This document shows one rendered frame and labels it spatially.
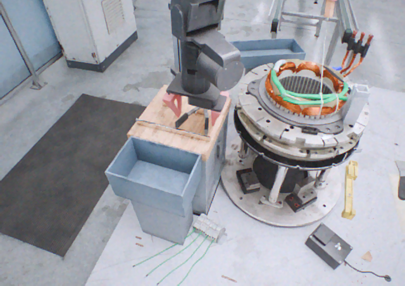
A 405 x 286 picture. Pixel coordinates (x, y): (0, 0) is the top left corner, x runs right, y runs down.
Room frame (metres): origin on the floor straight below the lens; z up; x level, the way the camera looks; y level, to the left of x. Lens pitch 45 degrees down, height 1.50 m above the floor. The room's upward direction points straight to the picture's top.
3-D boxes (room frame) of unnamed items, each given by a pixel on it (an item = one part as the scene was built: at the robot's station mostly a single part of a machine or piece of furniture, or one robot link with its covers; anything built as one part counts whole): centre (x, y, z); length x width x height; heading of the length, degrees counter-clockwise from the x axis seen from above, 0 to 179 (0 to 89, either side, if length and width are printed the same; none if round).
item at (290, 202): (0.41, -0.27, 0.81); 0.08 x 0.05 x 0.02; 118
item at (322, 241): (0.28, -0.32, 0.81); 0.10 x 0.06 x 0.06; 41
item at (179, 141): (0.49, 0.06, 1.05); 0.20 x 0.19 x 0.02; 161
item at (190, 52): (0.45, 0.02, 1.26); 0.07 x 0.06 x 0.07; 37
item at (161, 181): (0.35, 0.11, 0.92); 0.17 x 0.11 x 0.28; 71
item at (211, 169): (0.49, 0.06, 0.91); 0.19 x 0.19 x 0.26; 71
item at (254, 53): (0.83, -0.20, 0.92); 0.25 x 0.11 x 0.28; 98
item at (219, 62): (0.42, -0.01, 1.29); 0.11 x 0.09 x 0.12; 37
